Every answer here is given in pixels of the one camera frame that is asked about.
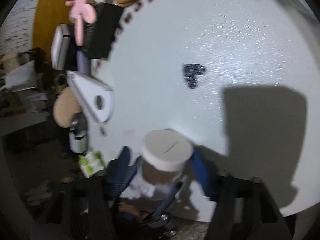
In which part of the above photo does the floral green packet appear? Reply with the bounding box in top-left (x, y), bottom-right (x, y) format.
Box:
top-left (78, 151), bottom-right (105, 178)

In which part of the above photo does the white wedge-shaped plastic holder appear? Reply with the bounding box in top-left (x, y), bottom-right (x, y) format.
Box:
top-left (67, 71), bottom-right (114, 123)

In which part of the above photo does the pink bunny hand mirror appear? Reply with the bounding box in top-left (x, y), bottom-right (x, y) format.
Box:
top-left (65, 0), bottom-right (97, 47)

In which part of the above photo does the toothpick jar white lid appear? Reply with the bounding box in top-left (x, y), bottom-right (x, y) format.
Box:
top-left (127, 128), bottom-right (194, 201)

